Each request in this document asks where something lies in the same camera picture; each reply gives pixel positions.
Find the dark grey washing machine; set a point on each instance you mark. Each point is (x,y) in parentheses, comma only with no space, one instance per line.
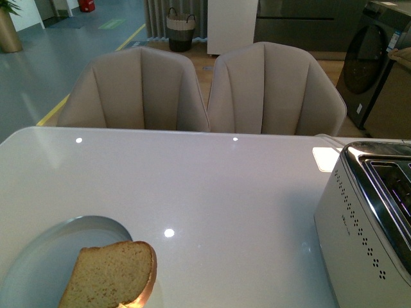
(383,26)

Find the white and chrome toaster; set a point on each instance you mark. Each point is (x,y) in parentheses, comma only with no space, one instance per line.
(363,224)

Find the white refrigerator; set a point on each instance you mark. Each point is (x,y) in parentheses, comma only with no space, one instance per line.
(230,24)

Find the light blue round plate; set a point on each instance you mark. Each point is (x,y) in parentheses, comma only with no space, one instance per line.
(40,273)

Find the slice of bread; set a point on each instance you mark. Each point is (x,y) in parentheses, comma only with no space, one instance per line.
(117,275)

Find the beige chair on right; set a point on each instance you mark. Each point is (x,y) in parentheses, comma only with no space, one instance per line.
(269,88)

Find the beige chair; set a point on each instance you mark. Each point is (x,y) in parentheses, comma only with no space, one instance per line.
(269,88)
(137,88)

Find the gold planter with plant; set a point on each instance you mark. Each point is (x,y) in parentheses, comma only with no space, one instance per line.
(10,42)

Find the woven laundry basket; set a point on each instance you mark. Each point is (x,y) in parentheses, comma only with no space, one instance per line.
(180,30)

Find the dark grey kitchen cabinet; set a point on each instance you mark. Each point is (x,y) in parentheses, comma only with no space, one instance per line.
(313,25)

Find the beige chair on left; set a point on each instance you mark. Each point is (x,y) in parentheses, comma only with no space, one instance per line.
(137,88)

